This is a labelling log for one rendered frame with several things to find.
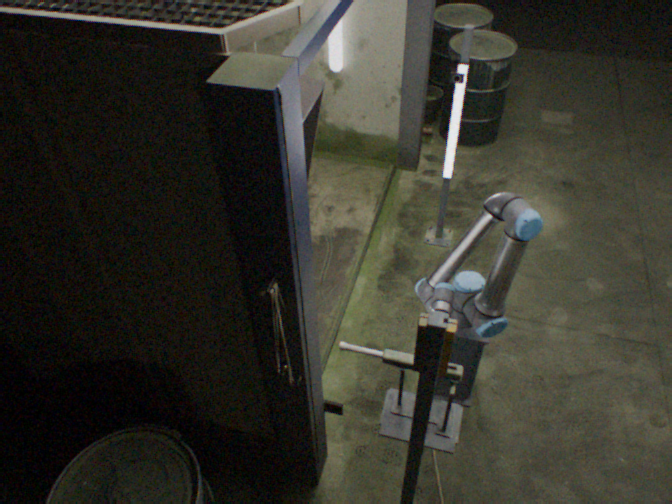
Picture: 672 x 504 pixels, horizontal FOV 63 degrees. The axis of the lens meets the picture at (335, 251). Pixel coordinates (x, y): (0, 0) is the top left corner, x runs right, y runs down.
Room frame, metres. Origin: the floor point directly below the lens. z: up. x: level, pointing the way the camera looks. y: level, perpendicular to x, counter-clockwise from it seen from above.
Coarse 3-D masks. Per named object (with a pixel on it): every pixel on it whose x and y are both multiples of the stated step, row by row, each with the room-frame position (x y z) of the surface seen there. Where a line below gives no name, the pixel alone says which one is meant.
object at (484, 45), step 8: (480, 32) 4.81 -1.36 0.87; (456, 40) 4.68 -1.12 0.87; (472, 40) 4.68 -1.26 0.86; (480, 40) 4.67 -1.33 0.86; (488, 40) 4.67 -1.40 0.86; (496, 40) 4.66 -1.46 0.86; (504, 40) 4.65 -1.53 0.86; (456, 48) 4.52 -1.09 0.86; (472, 48) 4.52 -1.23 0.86; (480, 48) 4.51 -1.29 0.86; (488, 48) 4.51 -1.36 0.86; (496, 48) 4.50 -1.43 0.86; (504, 48) 4.50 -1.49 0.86; (512, 48) 4.49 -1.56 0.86; (472, 56) 4.37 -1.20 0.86; (480, 56) 4.36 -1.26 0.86; (488, 56) 4.36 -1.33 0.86; (496, 56) 4.35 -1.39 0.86
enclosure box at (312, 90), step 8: (304, 80) 2.48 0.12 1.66; (312, 80) 2.50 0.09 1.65; (320, 80) 2.50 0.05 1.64; (304, 88) 2.41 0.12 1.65; (312, 88) 2.42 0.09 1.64; (320, 88) 2.43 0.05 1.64; (304, 96) 2.35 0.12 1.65; (312, 96) 2.36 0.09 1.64; (320, 96) 2.51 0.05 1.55; (304, 104) 2.28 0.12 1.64; (312, 104) 2.30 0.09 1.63; (320, 104) 2.51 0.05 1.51; (304, 112) 2.22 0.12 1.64; (312, 112) 2.53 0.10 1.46; (320, 112) 2.51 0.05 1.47; (304, 120) 2.54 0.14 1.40; (312, 120) 2.53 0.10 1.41; (304, 128) 2.54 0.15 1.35; (312, 128) 2.53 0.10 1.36; (304, 136) 2.55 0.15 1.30; (312, 136) 2.53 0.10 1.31; (304, 144) 2.55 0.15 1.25; (312, 144) 2.53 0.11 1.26; (304, 152) 2.55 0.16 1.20; (312, 152) 2.53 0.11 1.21
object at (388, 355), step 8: (344, 344) 1.29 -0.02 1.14; (360, 352) 1.26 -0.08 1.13; (368, 352) 1.25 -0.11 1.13; (376, 352) 1.25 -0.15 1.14; (384, 352) 1.24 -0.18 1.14; (392, 352) 1.24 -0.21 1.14; (400, 352) 1.24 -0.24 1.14; (384, 360) 1.21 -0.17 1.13; (392, 360) 1.21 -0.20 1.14; (400, 360) 1.20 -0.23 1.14; (408, 360) 1.20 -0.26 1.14; (408, 368) 1.19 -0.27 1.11; (448, 368) 1.16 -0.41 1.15; (456, 368) 1.15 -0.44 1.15; (448, 376) 1.14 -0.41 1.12; (456, 376) 1.13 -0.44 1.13
